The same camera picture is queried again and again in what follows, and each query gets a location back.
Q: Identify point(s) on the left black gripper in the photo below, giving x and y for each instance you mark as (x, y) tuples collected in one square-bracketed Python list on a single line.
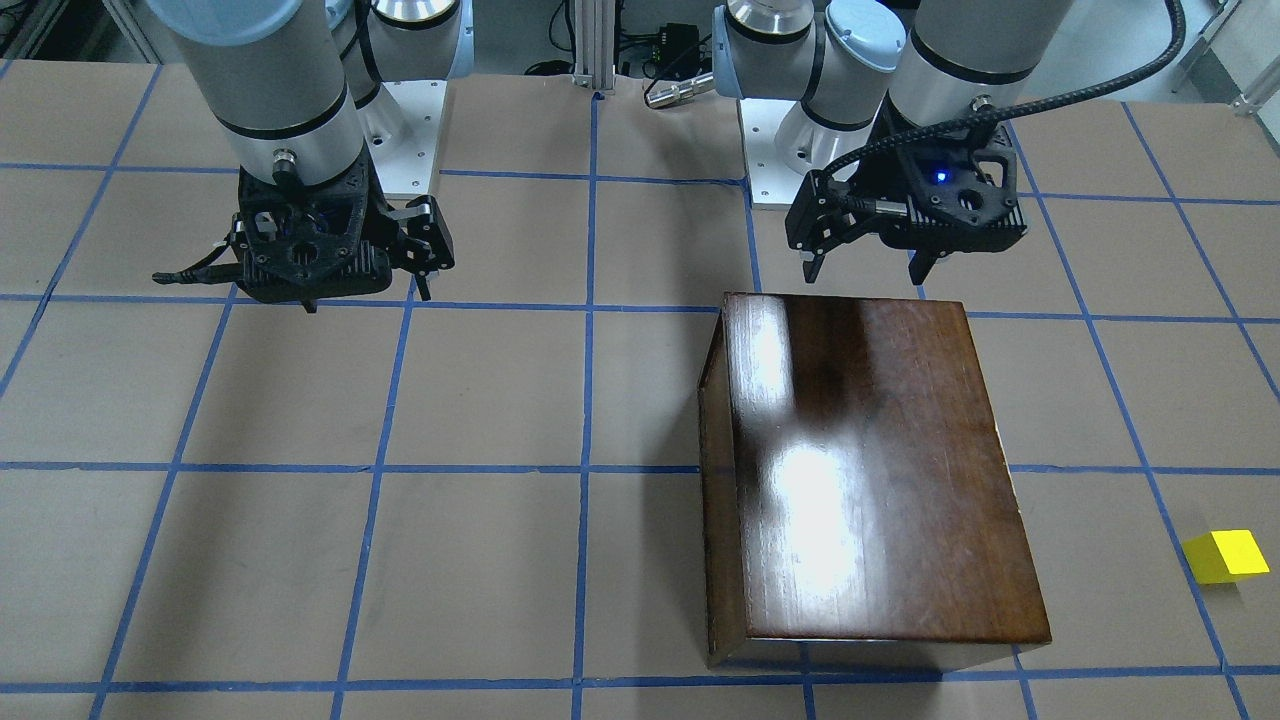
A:
[(893, 178)]

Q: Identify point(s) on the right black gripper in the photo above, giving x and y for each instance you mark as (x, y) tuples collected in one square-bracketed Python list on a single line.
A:
[(428, 232)]

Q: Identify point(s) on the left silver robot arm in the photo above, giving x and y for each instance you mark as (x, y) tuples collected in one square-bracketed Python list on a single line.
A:
[(891, 125)]

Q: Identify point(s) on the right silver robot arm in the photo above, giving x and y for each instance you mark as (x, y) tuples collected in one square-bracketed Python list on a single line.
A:
[(331, 108)]

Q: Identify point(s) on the dark wooden drawer cabinet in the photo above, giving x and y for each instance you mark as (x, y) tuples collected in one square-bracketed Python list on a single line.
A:
[(858, 509)]

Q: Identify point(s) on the yellow block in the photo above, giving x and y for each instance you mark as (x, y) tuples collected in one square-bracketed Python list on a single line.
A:
[(1224, 556)]

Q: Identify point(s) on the silver metal cylinder tool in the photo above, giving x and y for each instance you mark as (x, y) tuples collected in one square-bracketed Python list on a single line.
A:
[(680, 91)]

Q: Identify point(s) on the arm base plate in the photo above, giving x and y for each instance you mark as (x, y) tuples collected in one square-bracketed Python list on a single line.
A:
[(403, 126), (772, 182)]

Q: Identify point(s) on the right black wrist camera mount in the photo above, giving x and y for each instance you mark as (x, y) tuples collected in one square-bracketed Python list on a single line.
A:
[(321, 242)]

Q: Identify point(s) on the aluminium frame post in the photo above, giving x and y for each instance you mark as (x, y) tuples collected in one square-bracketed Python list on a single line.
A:
[(594, 44)]

